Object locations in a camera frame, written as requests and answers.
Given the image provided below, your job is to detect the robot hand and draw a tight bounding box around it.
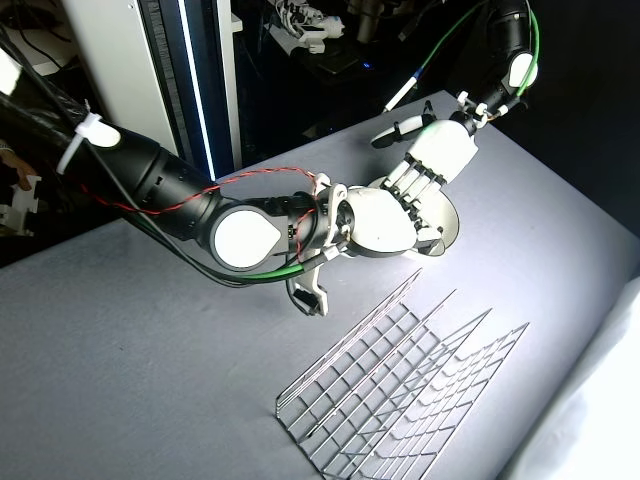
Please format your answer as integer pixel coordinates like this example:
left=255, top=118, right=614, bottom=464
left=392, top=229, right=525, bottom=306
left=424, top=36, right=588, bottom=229
left=370, top=113, right=480, bottom=244
left=342, top=184, right=449, bottom=261

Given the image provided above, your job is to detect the red twisted cable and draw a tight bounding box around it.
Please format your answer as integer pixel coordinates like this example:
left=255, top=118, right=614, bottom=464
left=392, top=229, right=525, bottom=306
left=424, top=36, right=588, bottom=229
left=79, top=167, right=324, bottom=264

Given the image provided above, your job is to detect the silver wire dish rack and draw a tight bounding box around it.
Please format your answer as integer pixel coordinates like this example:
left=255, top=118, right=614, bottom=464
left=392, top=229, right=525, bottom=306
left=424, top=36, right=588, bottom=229
left=273, top=268, right=531, bottom=480

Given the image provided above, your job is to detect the white cabinet panel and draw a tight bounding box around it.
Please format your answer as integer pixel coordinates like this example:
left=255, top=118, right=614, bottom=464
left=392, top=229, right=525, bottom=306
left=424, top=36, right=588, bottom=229
left=59, top=0, right=246, bottom=181

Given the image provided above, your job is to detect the white zip tie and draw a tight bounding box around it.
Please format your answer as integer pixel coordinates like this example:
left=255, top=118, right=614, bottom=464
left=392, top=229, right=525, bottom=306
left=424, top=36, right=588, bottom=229
left=55, top=113, right=104, bottom=175

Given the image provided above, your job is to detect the grey table cloth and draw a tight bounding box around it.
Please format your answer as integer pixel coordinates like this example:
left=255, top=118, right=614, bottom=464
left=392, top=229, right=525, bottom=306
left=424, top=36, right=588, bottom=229
left=0, top=89, right=640, bottom=480

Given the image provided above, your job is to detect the green cable with white tip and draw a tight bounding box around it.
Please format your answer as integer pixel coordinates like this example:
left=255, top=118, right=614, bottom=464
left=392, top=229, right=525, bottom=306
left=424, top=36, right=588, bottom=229
left=383, top=0, right=494, bottom=115

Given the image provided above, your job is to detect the white backdrop sheet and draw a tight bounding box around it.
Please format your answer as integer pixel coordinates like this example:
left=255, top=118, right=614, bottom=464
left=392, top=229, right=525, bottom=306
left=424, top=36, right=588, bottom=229
left=499, top=272, right=640, bottom=480

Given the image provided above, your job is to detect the white plastic part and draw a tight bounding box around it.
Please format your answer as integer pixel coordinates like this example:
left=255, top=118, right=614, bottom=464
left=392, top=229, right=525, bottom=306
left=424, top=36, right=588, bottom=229
left=0, top=174, right=44, bottom=236

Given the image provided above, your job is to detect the spare white robot hand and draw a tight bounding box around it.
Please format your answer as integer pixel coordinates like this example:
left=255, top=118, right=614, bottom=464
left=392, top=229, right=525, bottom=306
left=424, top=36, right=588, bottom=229
left=267, top=0, right=347, bottom=55

